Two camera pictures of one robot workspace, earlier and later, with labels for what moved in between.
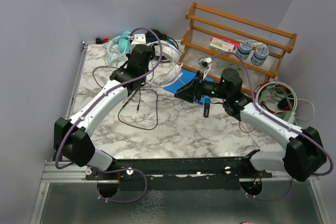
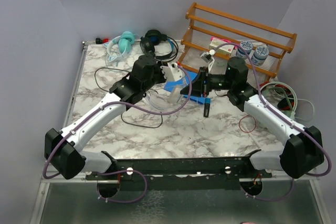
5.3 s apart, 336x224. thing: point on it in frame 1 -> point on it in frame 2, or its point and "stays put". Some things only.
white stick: x=251 y=136 stays put
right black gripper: x=194 y=87 -> x=198 y=87
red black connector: x=99 y=41 stays put
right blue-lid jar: x=260 y=55 stays put
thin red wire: x=239 y=126 stays put
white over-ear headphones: x=172 y=53 -> x=168 y=96
